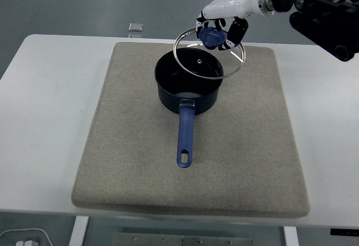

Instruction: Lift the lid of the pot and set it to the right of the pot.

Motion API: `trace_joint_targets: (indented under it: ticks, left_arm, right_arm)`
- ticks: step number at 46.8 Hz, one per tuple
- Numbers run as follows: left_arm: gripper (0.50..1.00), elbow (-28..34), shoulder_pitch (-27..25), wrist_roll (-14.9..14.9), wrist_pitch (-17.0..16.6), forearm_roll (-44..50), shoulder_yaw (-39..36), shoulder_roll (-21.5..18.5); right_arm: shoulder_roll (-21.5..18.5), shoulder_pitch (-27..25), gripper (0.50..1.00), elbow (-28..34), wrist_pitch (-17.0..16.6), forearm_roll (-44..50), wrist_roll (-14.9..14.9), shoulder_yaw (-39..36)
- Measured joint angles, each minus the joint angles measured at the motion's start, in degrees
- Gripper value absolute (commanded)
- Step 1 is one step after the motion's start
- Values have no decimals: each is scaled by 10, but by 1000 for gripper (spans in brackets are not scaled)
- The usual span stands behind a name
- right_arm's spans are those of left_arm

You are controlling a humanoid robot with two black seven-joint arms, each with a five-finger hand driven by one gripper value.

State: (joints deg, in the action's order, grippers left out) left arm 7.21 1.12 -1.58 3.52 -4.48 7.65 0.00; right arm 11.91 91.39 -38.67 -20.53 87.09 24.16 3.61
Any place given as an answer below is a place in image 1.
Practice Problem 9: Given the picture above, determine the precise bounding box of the black table control panel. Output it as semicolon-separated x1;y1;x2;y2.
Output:
330;228;359;236

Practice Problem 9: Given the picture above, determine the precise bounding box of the grey metal plate with screws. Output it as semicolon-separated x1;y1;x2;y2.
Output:
112;231;253;246

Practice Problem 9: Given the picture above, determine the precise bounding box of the dark pot with blue handle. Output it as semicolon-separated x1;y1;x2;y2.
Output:
154;47;225;169

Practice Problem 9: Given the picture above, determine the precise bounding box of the white table leg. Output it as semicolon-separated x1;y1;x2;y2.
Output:
283;226;300;246
68;216;90;246

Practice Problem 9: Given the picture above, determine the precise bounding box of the beige fabric mat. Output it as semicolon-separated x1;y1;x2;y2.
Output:
70;41;311;220

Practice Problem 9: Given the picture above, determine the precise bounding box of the glass pot lid blue knob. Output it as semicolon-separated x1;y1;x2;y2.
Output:
173;25;246;80

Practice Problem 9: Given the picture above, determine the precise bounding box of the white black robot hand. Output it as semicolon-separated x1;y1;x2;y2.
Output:
195;0;262;52

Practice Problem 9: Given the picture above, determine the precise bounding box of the white cable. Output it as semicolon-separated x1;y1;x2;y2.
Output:
0;228;54;246

